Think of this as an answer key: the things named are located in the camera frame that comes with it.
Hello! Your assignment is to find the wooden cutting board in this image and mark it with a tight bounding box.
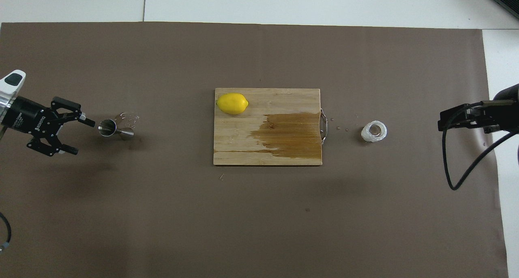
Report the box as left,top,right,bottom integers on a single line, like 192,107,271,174
213,88,327,166

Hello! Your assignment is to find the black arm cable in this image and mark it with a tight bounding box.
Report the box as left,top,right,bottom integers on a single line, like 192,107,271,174
0,212,12,252
442,101,519,191

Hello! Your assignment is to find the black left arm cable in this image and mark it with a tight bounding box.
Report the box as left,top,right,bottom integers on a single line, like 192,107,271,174
0,212,12,252

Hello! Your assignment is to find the steel jigger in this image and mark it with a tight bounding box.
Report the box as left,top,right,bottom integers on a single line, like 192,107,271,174
99,119,135,141

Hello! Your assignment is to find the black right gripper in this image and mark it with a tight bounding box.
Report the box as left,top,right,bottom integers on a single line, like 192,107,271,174
437,83,519,134

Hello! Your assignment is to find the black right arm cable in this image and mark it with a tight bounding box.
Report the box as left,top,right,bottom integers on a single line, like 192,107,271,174
442,101,519,191

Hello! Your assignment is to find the yellow lemon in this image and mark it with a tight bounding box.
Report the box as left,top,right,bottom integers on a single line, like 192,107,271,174
216,93,249,115

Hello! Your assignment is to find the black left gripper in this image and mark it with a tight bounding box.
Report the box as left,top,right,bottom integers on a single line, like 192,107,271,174
2,96,96,157

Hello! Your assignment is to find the brown table mat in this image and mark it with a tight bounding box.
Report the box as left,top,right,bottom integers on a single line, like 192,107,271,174
0,22,510,278

